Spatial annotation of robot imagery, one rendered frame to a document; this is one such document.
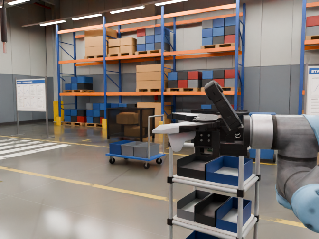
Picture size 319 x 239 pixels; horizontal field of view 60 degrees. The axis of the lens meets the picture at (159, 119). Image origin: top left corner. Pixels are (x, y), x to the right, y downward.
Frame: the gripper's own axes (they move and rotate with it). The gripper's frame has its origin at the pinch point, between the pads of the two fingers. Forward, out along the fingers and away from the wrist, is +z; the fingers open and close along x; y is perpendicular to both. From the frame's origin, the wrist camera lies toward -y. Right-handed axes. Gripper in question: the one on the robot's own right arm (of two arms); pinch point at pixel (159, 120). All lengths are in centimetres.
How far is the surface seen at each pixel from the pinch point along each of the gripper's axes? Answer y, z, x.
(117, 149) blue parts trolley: 151, 185, 408
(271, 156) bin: 181, -105, 494
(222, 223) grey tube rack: 86, -14, 97
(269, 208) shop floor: 160, -66, 251
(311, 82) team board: 37, -172, 517
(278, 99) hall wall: 136, -194, 973
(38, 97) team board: 92, 564, 698
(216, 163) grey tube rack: 56, -9, 119
